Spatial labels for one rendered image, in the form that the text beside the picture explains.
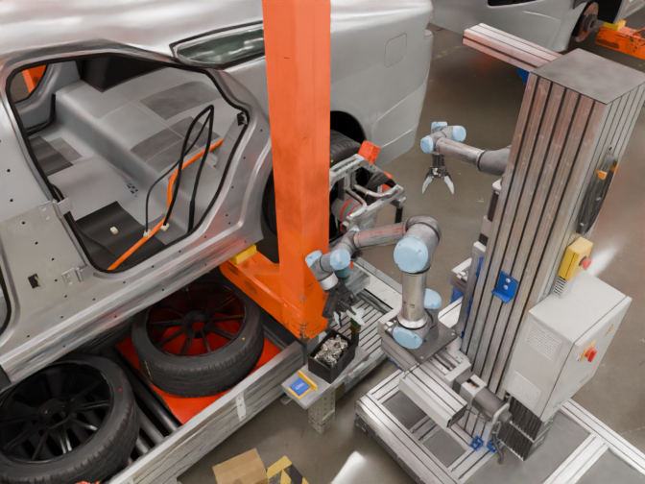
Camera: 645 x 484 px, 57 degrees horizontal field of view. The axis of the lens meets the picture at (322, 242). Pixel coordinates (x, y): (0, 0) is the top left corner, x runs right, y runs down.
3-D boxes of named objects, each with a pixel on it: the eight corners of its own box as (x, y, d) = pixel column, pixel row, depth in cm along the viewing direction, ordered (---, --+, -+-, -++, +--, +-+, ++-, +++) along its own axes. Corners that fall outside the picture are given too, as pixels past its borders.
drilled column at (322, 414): (322, 411, 321) (322, 363, 293) (335, 423, 316) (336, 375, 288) (308, 423, 316) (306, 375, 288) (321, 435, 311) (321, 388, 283)
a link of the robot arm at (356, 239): (442, 202, 216) (343, 225, 250) (430, 219, 209) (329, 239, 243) (456, 228, 220) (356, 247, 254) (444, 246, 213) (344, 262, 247)
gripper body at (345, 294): (358, 302, 249) (344, 278, 246) (346, 313, 244) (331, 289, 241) (346, 302, 255) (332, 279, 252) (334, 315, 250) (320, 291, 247)
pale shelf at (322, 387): (344, 337, 305) (345, 333, 303) (369, 357, 296) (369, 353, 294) (280, 387, 283) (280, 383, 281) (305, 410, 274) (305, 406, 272)
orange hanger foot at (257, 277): (243, 257, 334) (237, 209, 311) (307, 308, 306) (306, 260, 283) (219, 273, 325) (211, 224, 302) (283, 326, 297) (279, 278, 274)
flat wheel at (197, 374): (192, 284, 353) (185, 255, 337) (287, 326, 329) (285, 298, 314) (112, 366, 310) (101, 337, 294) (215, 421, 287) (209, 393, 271)
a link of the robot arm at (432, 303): (442, 312, 252) (447, 290, 243) (430, 334, 243) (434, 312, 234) (416, 302, 256) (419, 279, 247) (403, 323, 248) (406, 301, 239)
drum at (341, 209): (347, 208, 325) (348, 187, 316) (377, 227, 314) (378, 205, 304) (329, 220, 318) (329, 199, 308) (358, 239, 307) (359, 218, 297)
